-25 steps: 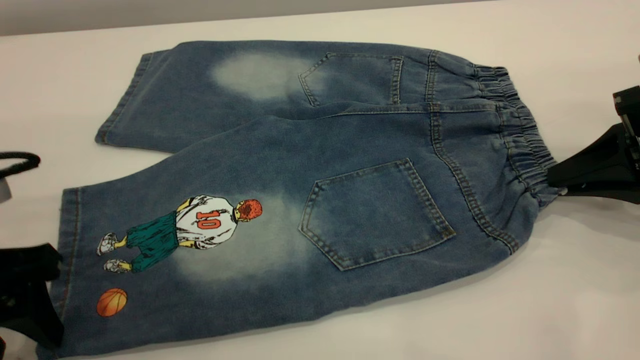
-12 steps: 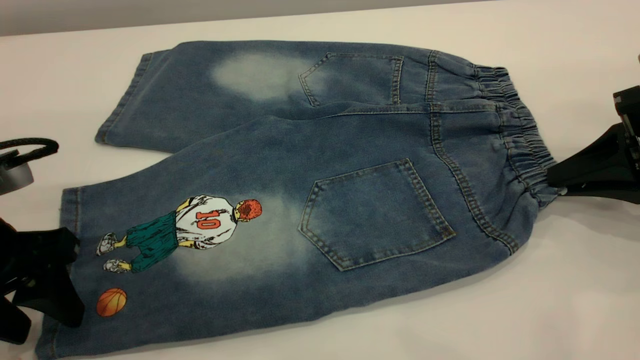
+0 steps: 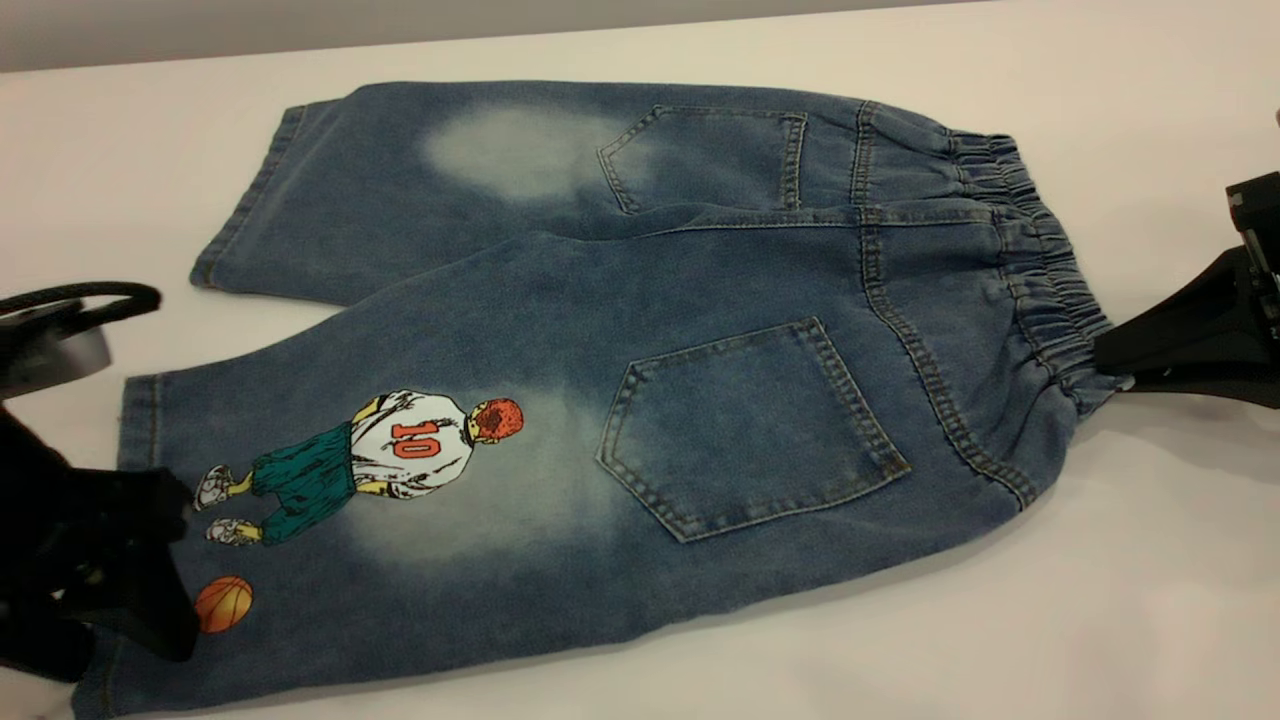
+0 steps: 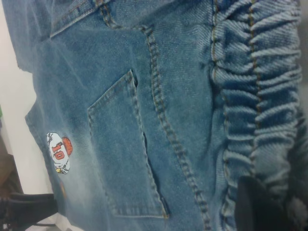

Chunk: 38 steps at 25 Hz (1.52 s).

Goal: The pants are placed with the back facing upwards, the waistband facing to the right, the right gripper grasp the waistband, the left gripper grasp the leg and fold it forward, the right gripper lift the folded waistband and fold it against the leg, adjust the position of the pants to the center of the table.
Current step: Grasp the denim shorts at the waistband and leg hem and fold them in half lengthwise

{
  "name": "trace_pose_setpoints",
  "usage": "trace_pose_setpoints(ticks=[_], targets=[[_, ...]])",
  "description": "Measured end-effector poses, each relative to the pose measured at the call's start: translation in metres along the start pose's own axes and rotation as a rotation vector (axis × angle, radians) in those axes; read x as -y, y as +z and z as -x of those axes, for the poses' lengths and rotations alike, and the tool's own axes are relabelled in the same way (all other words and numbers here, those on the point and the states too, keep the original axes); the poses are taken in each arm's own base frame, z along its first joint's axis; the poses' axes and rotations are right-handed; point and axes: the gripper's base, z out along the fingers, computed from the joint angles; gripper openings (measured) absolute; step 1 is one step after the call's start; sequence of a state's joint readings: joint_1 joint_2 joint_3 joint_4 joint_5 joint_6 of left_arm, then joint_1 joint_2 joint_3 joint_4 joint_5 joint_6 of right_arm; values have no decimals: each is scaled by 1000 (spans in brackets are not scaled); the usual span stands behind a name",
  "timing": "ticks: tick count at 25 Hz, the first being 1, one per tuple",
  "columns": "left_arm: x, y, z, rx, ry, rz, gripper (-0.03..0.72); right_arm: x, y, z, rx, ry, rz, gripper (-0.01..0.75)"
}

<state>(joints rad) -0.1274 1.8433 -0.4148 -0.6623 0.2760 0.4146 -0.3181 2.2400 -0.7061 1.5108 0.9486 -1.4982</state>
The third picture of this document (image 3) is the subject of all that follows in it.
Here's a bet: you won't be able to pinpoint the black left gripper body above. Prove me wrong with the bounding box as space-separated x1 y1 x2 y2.
0 405 111 683

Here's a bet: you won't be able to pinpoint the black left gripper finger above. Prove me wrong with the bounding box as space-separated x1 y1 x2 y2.
90 466 193 549
95 540 202 663

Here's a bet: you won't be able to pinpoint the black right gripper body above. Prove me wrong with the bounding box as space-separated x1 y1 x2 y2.
1226 172 1280 341

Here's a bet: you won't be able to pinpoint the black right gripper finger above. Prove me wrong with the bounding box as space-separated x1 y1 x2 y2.
1093 245 1280 376
1120 372 1280 411

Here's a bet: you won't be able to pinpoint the blue denim shorts with print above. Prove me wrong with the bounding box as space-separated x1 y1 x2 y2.
72 80 1136 719

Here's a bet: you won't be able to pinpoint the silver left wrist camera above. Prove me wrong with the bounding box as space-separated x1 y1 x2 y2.
0 300 111 401

